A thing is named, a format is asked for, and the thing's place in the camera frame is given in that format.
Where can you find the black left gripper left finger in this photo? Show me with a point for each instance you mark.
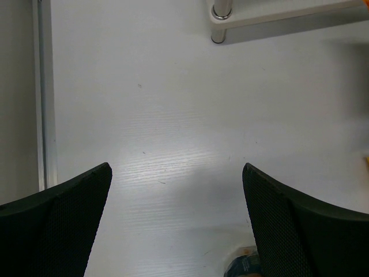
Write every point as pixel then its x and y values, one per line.
pixel 51 233

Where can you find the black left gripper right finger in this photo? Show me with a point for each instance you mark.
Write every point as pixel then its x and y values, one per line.
pixel 299 235

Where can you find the white two-tier shelf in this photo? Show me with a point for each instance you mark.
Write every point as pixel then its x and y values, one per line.
pixel 267 18

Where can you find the clear dark-blue fusilli bag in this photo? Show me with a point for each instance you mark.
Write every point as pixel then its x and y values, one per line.
pixel 245 262

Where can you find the aluminium table edge rail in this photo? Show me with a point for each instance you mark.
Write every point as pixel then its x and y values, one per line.
pixel 44 95

